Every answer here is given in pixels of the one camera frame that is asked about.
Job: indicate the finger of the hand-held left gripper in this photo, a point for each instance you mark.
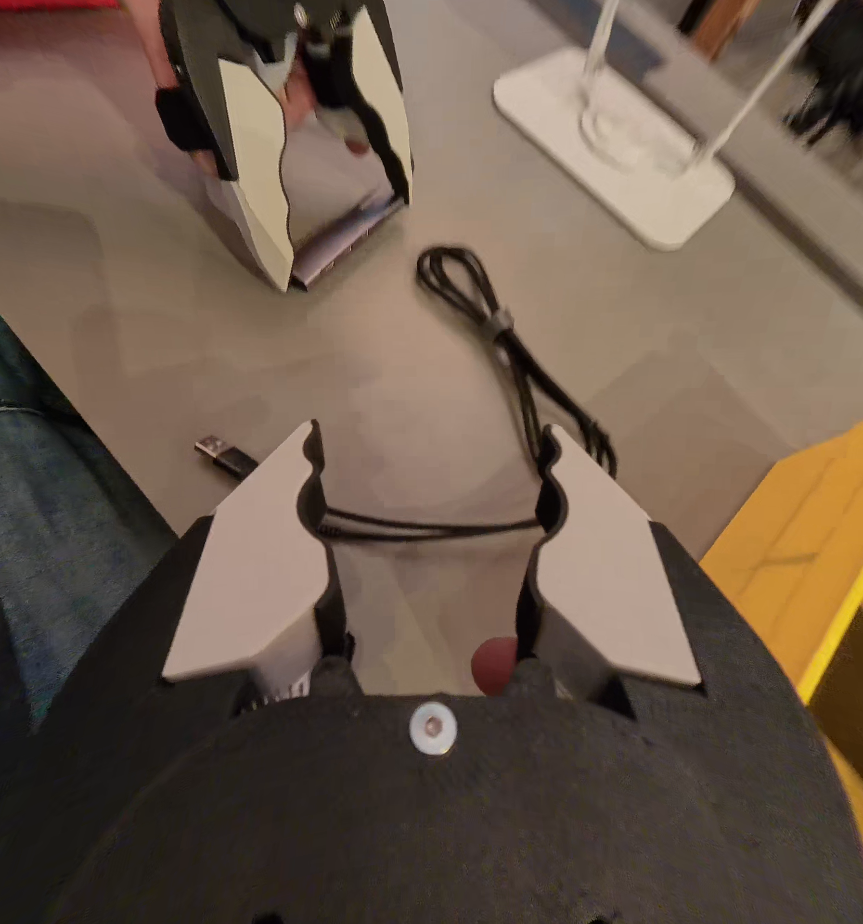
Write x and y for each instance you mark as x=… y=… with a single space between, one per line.
x=254 y=166
x=384 y=94

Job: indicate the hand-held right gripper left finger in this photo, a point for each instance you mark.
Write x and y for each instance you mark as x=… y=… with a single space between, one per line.
x=251 y=577

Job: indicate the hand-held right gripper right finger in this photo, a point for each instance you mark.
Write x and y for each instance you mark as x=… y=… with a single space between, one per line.
x=612 y=592

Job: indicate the grey usb hub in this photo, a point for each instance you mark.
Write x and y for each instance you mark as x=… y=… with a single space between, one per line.
x=344 y=231

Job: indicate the red plastic bin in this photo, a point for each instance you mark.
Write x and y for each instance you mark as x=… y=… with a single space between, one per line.
x=41 y=3

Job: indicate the yellow plastic bin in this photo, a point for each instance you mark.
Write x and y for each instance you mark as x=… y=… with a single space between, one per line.
x=799 y=548

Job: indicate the person's left hand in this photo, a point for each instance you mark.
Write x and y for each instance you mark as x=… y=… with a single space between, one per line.
x=298 y=97

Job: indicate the person's jeans leg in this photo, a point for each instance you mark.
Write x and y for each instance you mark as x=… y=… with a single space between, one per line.
x=41 y=505

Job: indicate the white metal stand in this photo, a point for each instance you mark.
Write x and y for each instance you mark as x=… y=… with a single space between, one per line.
x=619 y=166

